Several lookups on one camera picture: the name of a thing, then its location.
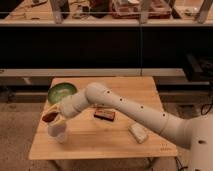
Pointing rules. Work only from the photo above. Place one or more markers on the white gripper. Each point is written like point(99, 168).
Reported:
point(69, 106)

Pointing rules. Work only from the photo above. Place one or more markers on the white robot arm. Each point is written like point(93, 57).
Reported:
point(195, 134)

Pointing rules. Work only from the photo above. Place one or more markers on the green ceramic bowl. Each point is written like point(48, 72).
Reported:
point(59, 91)

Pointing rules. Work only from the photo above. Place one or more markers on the wooden table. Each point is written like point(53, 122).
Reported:
point(92, 138)

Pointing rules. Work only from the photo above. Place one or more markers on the brown chocolate bar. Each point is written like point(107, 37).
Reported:
point(104, 114)

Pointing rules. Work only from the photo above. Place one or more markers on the long metal shelf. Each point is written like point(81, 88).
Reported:
point(90, 72)

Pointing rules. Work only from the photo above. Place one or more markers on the white sponge block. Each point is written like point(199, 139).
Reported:
point(138, 133)

